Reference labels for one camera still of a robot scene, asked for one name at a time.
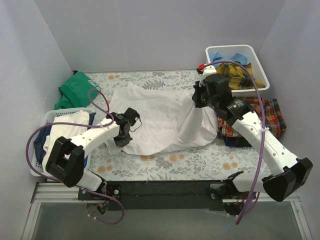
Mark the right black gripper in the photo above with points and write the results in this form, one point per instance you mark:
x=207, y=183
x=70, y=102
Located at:
x=196, y=96

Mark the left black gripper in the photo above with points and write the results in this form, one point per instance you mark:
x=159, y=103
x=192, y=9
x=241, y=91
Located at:
x=122, y=141

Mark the white long sleeve shirt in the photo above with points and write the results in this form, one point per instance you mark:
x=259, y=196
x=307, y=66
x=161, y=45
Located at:
x=169, y=121

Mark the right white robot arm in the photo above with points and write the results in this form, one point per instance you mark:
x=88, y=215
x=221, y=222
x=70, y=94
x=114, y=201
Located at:
x=288, y=172

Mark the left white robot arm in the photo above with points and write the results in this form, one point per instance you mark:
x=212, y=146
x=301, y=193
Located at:
x=66, y=160

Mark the yellow plaid shirt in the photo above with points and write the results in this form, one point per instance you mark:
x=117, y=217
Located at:
x=237, y=76

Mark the blue shirt in bin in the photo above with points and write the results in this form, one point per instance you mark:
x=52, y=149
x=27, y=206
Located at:
x=216, y=56

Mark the white plastic bin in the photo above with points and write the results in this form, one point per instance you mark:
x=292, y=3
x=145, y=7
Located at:
x=227, y=51

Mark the green shirt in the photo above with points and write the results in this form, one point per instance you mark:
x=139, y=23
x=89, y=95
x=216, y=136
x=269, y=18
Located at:
x=74, y=92

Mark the red plaid shirt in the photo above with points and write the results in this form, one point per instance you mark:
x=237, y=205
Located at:
x=273, y=120

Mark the floral table cloth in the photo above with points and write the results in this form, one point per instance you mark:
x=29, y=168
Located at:
x=215, y=161

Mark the dark blue garment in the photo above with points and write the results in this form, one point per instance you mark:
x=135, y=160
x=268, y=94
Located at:
x=39, y=143

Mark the white laundry basket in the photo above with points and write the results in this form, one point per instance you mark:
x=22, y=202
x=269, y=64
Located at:
x=48, y=118

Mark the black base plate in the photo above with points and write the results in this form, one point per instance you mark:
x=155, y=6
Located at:
x=174, y=195

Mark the aluminium frame rail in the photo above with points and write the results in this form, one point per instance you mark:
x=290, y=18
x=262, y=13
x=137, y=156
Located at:
x=50, y=192

